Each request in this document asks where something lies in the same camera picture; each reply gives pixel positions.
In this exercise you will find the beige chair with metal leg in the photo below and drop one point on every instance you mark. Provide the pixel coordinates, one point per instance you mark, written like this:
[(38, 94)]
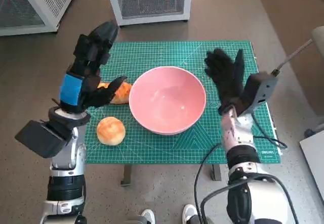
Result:
[(319, 56)]

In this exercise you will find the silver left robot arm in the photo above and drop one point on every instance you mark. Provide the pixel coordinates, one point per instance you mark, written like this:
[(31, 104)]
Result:
[(65, 183)]

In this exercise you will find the wide white mesh cabinet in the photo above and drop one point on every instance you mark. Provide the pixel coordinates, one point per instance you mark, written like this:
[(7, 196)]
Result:
[(30, 6)]

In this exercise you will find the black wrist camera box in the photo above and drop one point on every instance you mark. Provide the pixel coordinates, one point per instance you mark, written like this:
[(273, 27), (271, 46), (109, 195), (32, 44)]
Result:
[(40, 137), (258, 89)]

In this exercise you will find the pink bowl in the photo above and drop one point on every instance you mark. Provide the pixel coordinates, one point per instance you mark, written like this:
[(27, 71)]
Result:
[(167, 99)]

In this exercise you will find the green cutting mat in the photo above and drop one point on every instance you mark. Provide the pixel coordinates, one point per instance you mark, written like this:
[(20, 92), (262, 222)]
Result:
[(177, 54)]

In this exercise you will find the round toy bread bun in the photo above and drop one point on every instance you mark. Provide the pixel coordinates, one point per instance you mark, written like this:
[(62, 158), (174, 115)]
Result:
[(111, 131)]

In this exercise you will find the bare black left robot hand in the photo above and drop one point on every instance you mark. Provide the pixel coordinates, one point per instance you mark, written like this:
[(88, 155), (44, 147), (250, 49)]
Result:
[(71, 89)]

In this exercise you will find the dark table leg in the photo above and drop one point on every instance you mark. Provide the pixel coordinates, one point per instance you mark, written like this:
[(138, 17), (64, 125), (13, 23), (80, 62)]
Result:
[(216, 172), (126, 176)]

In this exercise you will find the white shoe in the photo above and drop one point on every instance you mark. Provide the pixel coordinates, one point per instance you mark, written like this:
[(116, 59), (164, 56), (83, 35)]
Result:
[(148, 216), (189, 212)]

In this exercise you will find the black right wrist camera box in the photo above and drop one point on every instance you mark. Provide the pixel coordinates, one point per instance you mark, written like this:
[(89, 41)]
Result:
[(258, 89)]

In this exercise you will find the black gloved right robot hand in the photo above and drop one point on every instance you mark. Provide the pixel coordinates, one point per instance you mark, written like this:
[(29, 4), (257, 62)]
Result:
[(227, 79)]

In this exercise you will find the oblong orange toy bread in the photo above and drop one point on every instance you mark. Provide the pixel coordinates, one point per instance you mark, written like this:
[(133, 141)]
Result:
[(124, 92)]

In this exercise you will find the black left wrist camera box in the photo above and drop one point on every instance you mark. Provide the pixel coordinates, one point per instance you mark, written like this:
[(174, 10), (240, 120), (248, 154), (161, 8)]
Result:
[(40, 137)]

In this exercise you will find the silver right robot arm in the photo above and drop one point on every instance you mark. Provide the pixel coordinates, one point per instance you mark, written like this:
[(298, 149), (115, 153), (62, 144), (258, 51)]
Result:
[(263, 198)]

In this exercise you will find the white board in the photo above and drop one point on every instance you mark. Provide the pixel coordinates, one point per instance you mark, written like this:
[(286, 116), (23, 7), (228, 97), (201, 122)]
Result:
[(314, 153)]

